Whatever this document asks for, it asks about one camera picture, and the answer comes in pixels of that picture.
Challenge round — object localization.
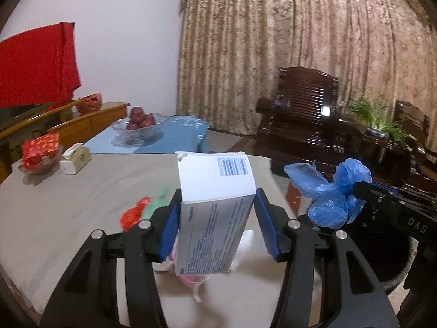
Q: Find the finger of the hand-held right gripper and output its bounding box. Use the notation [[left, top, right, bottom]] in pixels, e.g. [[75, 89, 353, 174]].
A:
[[353, 180, 405, 214]]

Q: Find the beige table cover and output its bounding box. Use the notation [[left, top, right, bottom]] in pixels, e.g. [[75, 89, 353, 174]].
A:
[[0, 130, 342, 328]]

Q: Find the black-lined trash bin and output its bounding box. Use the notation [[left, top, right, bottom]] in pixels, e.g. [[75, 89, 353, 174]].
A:
[[296, 208, 419, 296]]

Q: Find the green potted plant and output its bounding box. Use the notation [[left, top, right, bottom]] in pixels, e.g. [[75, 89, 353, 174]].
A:
[[346, 94, 415, 144]]

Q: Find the red plastic bag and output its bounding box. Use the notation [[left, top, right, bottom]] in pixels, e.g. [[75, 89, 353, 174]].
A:
[[77, 93, 103, 114]]

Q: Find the white tissue box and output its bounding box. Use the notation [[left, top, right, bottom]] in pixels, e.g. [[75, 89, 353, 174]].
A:
[[60, 143, 92, 175]]

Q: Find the beige patterned curtain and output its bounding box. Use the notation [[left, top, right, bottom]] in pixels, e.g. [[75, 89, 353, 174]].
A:
[[176, 0, 437, 178]]

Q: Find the pink crumpled wrapper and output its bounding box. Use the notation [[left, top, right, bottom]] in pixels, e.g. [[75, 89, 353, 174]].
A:
[[152, 239, 210, 304]]

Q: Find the dark wooden armchair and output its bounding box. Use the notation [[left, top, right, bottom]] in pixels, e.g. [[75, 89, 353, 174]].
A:
[[256, 66, 362, 154]]

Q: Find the small glass dish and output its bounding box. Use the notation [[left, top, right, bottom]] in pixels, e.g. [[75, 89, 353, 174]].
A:
[[18, 145, 64, 175]]

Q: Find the dark wooden side table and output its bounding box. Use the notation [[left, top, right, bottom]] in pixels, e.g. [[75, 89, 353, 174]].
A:
[[355, 130, 410, 178]]

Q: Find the red cloth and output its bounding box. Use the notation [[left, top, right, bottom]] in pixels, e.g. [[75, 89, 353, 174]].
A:
[[0, 22, 82, 109]]

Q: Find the red crumpled wrapper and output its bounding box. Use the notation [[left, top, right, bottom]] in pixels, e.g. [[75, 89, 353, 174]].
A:
[[120, 196, 152, 232]]

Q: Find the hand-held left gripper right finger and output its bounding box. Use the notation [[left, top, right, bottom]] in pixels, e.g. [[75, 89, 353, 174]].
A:
[[254, 188, 400, 328]]

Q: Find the glass fruit bowl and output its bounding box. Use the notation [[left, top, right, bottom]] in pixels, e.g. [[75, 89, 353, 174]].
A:
[[112, 113, 168, 146]]

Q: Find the dark wooden chair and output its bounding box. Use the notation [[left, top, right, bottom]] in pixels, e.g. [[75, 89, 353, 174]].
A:
[[394, 100, 437, 185]]

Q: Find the blue table cloth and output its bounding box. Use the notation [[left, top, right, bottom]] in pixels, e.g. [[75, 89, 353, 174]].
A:
[[82, 116, 210, 154]]

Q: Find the light green plastic wrapper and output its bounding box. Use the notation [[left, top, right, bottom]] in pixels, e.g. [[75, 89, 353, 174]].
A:
[[141, 186, 175, 221]]

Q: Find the light wooden cabinet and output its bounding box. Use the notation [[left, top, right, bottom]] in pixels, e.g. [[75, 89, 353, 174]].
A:
[[0, 101, 131, 185]]

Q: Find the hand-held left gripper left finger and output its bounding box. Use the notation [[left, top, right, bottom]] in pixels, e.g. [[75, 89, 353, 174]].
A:
[[40, 189, 183, 328]]

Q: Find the white cardboard box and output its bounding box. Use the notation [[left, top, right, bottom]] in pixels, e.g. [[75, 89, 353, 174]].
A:
[[175, 151, 257, 277]]

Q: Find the blue plastic bag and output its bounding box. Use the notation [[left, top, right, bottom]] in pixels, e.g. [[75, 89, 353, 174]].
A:
[[283, 158, 372, 229]]

